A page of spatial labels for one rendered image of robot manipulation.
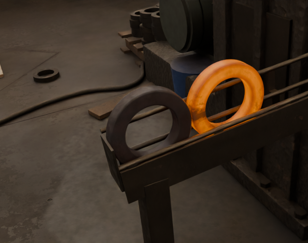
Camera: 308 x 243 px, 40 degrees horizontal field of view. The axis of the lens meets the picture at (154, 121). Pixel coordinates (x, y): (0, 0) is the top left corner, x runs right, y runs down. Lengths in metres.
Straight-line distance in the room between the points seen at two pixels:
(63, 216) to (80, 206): 0.08
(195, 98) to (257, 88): 0.16
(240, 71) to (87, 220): 1.01
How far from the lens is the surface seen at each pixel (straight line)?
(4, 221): 1.84
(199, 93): 0.89
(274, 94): 1.08
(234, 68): 0.91
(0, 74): 3.29
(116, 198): 1.79
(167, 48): 2.61
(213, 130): 0.93
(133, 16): 3.18
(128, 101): 0.83
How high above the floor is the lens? 1.12
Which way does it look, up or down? 29 degrees down
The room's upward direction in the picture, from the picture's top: 6 degrees counter-clockwise
